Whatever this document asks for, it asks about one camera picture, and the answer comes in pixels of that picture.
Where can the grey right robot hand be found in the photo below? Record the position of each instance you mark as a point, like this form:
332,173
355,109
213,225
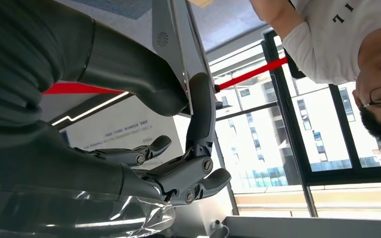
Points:
46,170

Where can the person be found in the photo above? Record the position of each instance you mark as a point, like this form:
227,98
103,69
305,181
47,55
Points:
325,49

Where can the white info sign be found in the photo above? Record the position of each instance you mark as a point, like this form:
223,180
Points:
118,128

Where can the clear plastic wrap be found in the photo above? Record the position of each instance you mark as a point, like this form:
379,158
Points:
128,216

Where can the grey kiosk stand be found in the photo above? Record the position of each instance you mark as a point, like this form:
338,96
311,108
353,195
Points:
167,39

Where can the red barrier band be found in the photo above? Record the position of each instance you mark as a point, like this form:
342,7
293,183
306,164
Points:
253,73

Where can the black glasses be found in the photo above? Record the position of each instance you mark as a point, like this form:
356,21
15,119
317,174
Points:
370,97

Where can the small white camera device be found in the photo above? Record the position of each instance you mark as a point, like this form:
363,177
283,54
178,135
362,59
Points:
217,228

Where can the black window frame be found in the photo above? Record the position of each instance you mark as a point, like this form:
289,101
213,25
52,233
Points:
295,138

